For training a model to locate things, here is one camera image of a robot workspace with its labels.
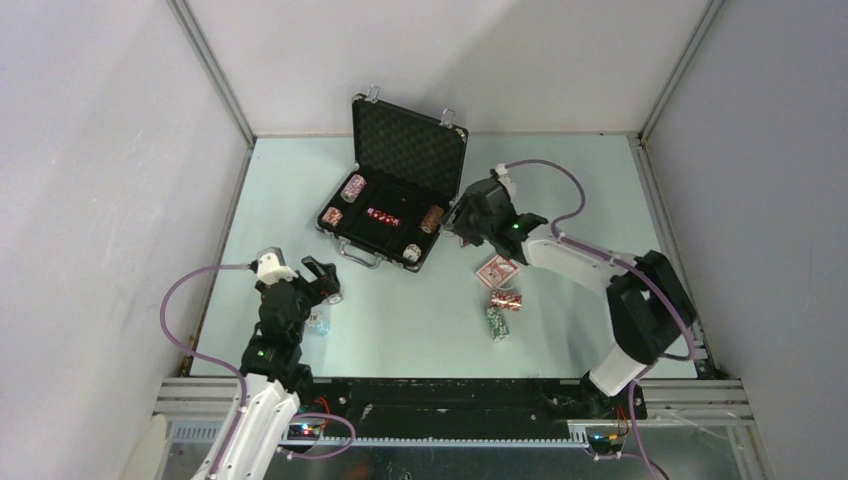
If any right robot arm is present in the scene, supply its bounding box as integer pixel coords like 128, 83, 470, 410
441, 177, 697, 418

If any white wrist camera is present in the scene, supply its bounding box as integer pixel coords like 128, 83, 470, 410
492, 163, 517, 198
255, 247, 299, 285

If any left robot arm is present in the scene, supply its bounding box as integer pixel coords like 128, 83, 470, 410
193, 248, 342, 479

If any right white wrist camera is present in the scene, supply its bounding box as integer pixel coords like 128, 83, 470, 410
492, 163, 517, 198

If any white green chip stack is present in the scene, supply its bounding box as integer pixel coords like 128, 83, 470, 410
402, 243, 422, 264

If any red playing card deck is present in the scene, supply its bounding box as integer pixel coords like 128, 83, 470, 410
475, 255, 520, 290

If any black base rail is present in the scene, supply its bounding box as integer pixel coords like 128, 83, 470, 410
301, 377, 647, 441

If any row of red dice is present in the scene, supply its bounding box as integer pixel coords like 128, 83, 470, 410
366, 207, 402, 228

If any black poker set case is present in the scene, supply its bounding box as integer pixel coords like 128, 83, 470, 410
316, 86, 469, 272

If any red white chip stack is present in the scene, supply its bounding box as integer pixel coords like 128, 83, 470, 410
490, 291, 523, 311
320, 206, 344, 227

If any orange brown chip stack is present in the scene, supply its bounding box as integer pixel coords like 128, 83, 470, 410
419, 205, 444, 234

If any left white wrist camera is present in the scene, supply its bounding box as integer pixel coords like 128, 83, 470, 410
255, 247, 299, 285

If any pink white chip stack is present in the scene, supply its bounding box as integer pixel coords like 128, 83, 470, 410
340, 174, 367, 203

